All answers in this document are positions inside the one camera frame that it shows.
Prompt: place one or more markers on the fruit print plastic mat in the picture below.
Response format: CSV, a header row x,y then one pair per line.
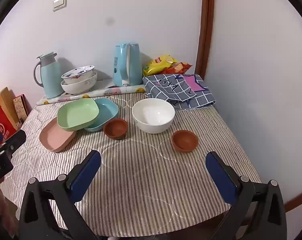
x,y
108,92

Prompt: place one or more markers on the grey checked cloth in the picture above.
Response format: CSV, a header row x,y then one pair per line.
x,y
166,90

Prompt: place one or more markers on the red paper bag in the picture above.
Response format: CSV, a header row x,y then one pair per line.
x,y
2,125

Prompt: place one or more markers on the large white grey-print bowl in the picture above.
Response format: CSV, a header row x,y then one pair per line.
x,y
78,88

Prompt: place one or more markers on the red chip bag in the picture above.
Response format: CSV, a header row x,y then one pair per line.
x,y
182,67

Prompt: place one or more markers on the patterned brown box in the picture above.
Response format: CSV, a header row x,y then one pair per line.
x,y
22,108

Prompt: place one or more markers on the small brown bowl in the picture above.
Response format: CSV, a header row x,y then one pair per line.
x,y
115,128
184,141

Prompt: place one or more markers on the blue red patterned bowl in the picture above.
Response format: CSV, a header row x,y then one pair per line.
x,y
78,76

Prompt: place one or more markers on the light blue tissue box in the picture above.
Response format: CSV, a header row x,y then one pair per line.
x,y
122,65

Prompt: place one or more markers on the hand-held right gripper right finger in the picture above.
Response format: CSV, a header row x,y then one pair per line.
x,y
219,172

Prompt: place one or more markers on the light blue thermos jug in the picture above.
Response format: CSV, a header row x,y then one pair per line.
x,y
50,77

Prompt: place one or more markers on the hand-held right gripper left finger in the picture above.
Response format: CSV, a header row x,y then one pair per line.
x,y
86,172

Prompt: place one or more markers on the plain white bowl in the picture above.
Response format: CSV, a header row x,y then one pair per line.
x,y
153,116

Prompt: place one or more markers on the brown wooden door frame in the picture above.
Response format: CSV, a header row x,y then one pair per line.
x,y
206,25

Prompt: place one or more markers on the striped quilted table cover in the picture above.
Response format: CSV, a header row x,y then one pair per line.
x,y
141,175

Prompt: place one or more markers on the pink square plate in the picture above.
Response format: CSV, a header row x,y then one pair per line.
x,y
55,140

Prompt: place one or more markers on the light blue square plate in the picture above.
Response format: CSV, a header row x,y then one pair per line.
x,y
107,110

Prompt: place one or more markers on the white light switch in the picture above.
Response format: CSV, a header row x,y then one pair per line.
x,y
59,3

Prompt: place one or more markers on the yellow chip bag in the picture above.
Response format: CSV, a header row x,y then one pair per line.
x,y
158,65

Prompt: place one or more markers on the red and brown boxes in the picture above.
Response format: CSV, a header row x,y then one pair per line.
x,y
5,100

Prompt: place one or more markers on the green square plate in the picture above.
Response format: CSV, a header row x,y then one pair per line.
x,y
77,115

